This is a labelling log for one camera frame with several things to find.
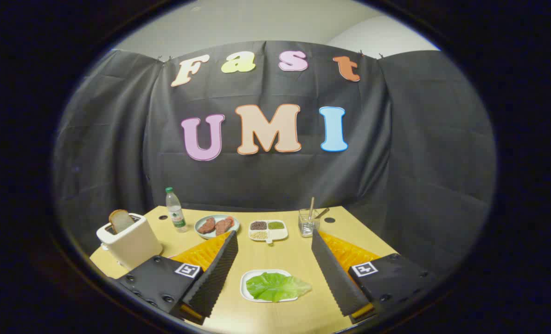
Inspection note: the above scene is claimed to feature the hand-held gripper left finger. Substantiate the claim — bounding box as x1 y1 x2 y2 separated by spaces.
116 231 239 326

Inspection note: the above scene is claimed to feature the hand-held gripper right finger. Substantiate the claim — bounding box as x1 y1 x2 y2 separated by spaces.
311 229 438 325

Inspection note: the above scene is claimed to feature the white rectangular plate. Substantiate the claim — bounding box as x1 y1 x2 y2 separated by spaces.
240 269 299 303

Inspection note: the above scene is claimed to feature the light green round plate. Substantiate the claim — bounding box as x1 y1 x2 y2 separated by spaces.
194 214 240 240

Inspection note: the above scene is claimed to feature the green lettuce leaf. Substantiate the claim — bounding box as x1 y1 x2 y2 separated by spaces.
246 272 313 302

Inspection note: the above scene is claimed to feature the clear square glass cup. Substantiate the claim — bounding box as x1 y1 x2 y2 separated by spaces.
298 209 320 238

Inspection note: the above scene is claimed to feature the white divided condiment dish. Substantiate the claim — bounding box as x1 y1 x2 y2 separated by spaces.
249 220 289 244

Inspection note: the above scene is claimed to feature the clear plastic water bottle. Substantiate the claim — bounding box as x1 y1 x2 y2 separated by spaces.
166 187 189 233

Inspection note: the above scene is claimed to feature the white toaster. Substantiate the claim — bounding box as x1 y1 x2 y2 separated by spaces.
96 213 163 271

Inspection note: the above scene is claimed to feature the toast bread slice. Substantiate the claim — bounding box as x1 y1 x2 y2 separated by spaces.
109 209 135 234

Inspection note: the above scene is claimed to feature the black backdrop cloth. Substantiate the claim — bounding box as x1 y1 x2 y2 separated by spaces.
53 41 497 279

